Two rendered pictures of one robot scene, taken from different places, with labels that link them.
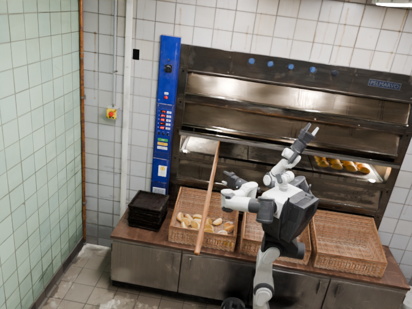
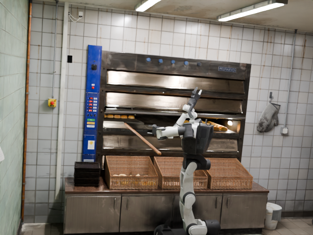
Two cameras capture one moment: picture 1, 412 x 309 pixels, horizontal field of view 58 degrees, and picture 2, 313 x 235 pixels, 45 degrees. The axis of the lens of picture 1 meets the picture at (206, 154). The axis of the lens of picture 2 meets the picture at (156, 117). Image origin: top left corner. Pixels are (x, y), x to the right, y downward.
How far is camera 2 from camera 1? 1.89 m
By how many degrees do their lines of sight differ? 24
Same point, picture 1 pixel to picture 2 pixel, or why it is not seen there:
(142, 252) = (91, 202)
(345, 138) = (211, 105)
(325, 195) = not seen: hidden behind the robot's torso
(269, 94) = (161, 80)
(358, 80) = (212, 68)
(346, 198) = (218, 147)
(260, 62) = (153, 60)
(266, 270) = (189, 180)
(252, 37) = (148, 44)
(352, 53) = (207, 51)
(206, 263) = (140, 200)
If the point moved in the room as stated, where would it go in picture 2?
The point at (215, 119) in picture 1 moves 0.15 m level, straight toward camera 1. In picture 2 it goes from (127, 100) to (130, 102)
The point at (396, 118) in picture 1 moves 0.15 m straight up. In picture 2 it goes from (237, 89) to (238, 77)
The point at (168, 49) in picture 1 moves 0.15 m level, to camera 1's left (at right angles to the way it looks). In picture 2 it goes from (93, 54) to (80, 53)
